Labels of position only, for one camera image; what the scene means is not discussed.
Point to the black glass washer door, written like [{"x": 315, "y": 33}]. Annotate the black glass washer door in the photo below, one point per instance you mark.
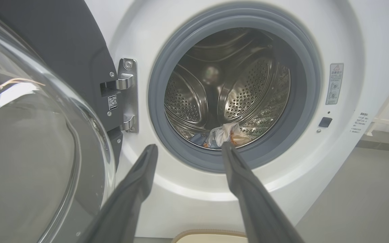
[{"x": 62, "y": 40}]

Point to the silver metal door hinge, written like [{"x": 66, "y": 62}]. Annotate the silver metal door hinge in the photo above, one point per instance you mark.
[{"x": 130, "y": 101}]

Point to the blue bear print garment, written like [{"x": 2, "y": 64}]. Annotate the blue bear print garment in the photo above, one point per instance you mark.
[{"x": 198, "y": 140}]

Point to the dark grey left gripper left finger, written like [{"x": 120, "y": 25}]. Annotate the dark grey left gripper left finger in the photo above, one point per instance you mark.
[{"x": 127, "y": 202}]

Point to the cream plastic laundry basket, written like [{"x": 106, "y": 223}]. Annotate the cream plastic laundry basket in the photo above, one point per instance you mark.
[{"x": 211, "y": 238}]

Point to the grey rubber door gasket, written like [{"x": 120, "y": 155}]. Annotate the grey rubber door gasket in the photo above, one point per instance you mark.
[{"x": 155, "y": 101}]

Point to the cream white garment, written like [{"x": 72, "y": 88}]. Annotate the cream white garment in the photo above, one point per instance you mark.
[{"x": 226, "y": 133}]

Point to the grey warning sticker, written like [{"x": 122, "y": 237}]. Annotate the grey warning sticker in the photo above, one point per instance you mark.
[{"x": 334, "y": 84}]

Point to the stainless steel washing machine drum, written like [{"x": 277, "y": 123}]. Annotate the stainless steel washing machine drum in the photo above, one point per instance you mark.
[{"x": 248, "y": 87}]

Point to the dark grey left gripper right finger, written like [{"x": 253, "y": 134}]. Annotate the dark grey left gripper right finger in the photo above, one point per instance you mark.
[{"x": 255, "y": 209}]

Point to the white QR code sticker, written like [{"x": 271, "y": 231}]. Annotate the white QR code sticker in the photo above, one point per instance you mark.
[{"x": 112, "y": 102}]

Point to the white front-load washing machine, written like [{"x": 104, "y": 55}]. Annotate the white front-load washing machine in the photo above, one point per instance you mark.
[{"x": 349, "y": 33}]

